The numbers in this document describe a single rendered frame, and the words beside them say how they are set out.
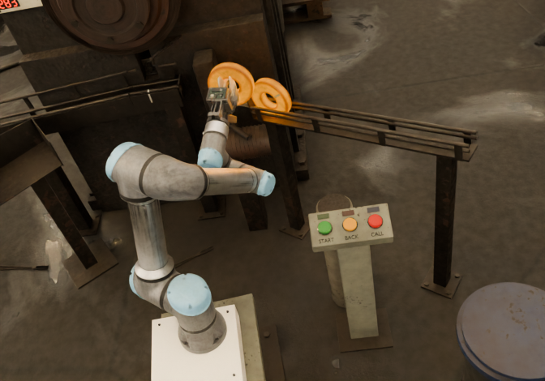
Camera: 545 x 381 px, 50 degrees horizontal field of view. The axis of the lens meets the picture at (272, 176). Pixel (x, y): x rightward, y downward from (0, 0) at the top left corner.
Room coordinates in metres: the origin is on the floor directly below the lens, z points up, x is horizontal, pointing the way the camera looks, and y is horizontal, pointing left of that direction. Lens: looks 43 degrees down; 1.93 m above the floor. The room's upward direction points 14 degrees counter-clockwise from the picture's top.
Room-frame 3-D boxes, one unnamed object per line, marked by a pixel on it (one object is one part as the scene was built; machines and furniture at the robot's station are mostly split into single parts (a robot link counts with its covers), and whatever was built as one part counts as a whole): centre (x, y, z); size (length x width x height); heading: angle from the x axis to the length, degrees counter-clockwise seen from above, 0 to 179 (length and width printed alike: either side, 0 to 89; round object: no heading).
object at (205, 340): (1.03, 0.32, 0.43); 0.15 x 0.15 x 0.10
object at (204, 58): (1.93, 0.14, 0.68); 0.11 x 0.08 x 0.24; 172
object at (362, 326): (1.12, -0.19, 0.31); 0.24 x 0.16 x 0.62; 82
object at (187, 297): (1.04, 0.32, 0.54); 0.13 x 0.12 x 0.14; 47
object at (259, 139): (1.77, 0.07, 0.27); 0.22 x 0.13 x 0.53; 82
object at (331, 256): (1.29, -0.17, 0.26); 0.12 x 0.12 x 0.52
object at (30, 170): (1.77, 0.91, 0.36); 0.26 x 0.20 x 0.72; 117
